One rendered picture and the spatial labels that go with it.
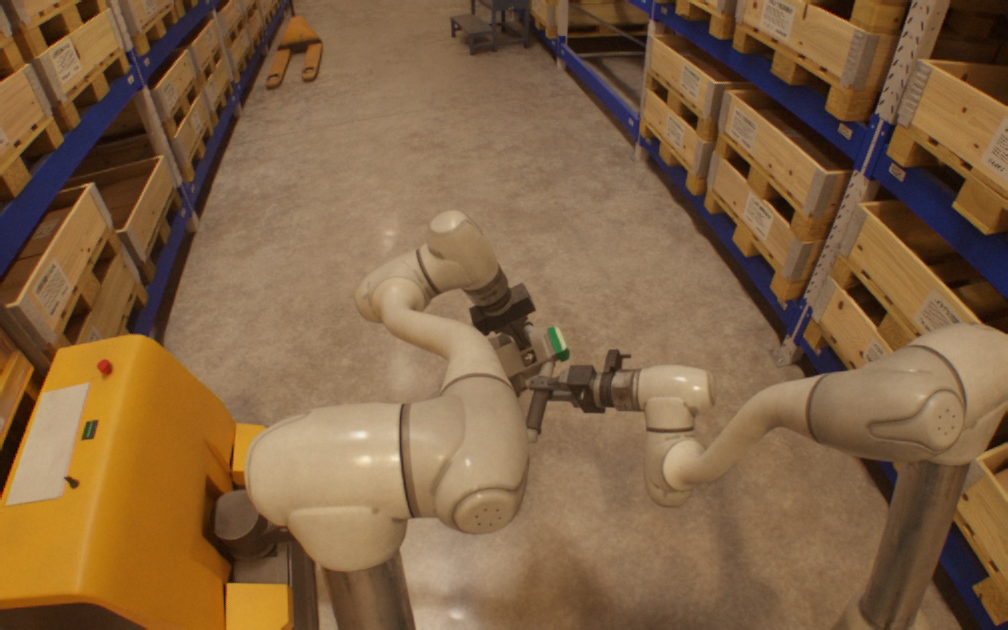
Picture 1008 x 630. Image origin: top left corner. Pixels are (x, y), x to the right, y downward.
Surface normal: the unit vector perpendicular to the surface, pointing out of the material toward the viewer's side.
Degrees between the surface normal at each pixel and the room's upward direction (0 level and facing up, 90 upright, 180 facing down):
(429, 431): 4
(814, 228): 90
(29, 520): 0
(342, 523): 62
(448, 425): 11
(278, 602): 22
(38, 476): 0
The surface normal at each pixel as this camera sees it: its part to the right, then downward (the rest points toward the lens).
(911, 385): -0.53, -0.72
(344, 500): 0.11, 0.36
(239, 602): 0.35, -0.71
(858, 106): 0.23, 0.70
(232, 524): -0.01, -0.70
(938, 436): 0.11, -0.06
